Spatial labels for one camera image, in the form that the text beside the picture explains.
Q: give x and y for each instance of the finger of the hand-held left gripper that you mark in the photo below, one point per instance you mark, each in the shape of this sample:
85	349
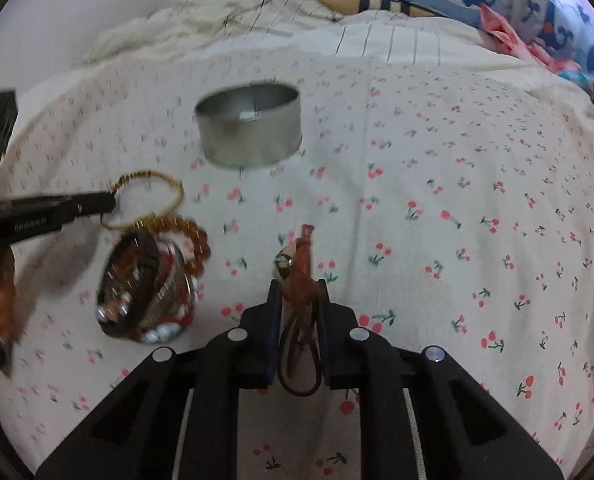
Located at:
89	205

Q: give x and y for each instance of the pink cloth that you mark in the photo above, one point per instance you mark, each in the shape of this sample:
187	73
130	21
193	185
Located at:
517	45

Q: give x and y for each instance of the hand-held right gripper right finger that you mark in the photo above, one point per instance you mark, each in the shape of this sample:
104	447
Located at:
323	320

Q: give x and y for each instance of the dark wide bangle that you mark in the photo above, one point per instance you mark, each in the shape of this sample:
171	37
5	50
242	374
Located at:
147	255

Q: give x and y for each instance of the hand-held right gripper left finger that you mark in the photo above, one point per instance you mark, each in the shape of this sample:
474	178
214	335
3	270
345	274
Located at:
275	320

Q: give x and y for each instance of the round metal tin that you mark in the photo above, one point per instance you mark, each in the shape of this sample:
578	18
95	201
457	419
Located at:
247	140

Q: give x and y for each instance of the cherry print bed sheet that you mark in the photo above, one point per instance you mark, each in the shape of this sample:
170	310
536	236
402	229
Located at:
427	210

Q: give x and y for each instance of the wooden bed frame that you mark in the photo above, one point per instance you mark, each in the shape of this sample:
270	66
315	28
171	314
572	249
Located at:
347	2

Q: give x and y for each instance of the cream striped blanket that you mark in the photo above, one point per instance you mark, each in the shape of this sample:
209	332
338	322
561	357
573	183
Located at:
327	25

